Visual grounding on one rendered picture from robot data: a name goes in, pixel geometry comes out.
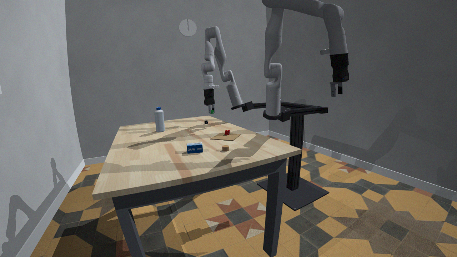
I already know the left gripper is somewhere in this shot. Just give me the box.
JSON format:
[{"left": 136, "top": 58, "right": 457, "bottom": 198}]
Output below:
[{"left": 320, "top": 41, "right": 349, "bottom": 97}]

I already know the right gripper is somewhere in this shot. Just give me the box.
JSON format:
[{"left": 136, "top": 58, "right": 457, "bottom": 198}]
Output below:
[{"left": 204, "top": 82, "right": 219, "bottom": 114}]

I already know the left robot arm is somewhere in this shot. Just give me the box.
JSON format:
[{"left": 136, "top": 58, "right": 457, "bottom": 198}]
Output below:
[{"left": 262, "top": 0, "right": 346, "bottom": 116}]

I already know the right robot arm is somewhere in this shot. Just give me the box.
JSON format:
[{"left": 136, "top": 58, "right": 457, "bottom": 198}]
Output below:
[{"left": 201, "top": 26, "right": 243, "bottom": 107}]

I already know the grey bottle with blue cap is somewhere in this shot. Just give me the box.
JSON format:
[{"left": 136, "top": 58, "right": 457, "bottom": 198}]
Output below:
[{"left": 154, "top": 107, "right": 165, "bottom": 132}]

